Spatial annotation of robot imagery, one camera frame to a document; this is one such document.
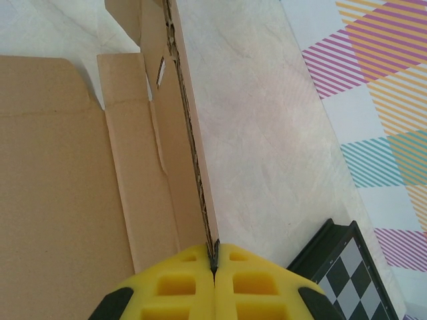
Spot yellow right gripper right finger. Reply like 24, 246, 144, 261
212, 238, 345, 320

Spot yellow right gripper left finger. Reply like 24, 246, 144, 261
89, 243, 215, 320

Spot brown cardboard box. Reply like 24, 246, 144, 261
0, 0, 222, 278

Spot black checkerboard calibration board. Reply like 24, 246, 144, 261
286, 218, 401, 320

